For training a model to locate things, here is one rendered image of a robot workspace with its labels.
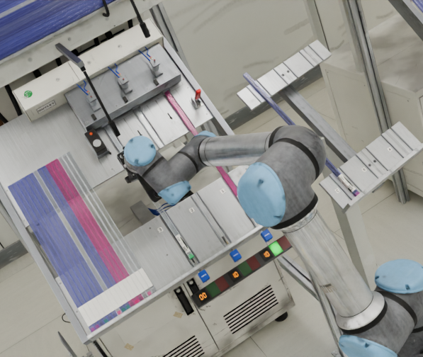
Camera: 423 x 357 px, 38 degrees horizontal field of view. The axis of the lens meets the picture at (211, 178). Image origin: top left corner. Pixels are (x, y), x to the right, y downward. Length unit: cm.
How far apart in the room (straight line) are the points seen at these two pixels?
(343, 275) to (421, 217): 152
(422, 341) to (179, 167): 71
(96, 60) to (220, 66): 193
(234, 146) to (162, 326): 97
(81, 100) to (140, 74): 20
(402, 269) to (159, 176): 61
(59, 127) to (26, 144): 11
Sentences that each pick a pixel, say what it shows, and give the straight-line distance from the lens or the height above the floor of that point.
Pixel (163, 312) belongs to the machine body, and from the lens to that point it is 221.
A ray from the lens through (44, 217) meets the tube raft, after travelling 185.
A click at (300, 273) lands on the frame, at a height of 31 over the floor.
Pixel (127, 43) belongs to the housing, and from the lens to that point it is 197.
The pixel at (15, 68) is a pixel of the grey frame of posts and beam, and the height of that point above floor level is 134.
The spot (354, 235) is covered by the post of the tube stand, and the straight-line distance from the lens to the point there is 216.
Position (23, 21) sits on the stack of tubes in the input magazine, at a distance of 188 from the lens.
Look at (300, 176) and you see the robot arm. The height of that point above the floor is 113.
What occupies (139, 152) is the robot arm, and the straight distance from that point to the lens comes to 150.
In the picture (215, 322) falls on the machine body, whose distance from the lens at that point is 233.
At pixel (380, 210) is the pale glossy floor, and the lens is 289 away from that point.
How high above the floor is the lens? 180
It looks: 30 degrees down
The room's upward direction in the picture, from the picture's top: 24 degrees counter-clockwise
